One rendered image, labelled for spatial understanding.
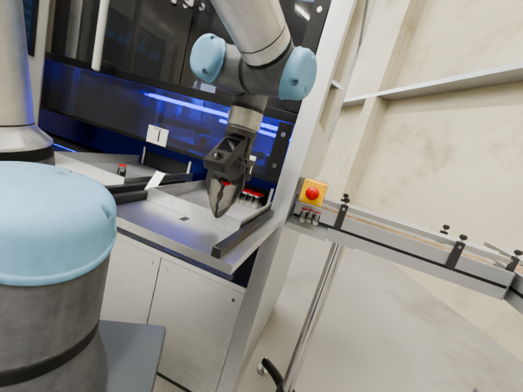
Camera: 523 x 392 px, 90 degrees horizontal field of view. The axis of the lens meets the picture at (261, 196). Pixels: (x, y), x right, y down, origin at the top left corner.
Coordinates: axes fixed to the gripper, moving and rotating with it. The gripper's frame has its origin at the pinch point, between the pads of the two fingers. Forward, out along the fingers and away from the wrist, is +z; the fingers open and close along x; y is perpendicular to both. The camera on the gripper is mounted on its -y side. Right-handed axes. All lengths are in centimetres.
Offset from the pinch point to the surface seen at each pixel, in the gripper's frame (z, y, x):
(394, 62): -209, 435, -54
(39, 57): -27, 19, 92
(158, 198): 2.0, 0.9, 16.6
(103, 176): 1.5, 1.0, 34.9
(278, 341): 90, 89, -22
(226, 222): 1.6, 1.0, -2.7
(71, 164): 1.5, 1.0, 46.1
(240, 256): 3.8, -8.4, -10.7
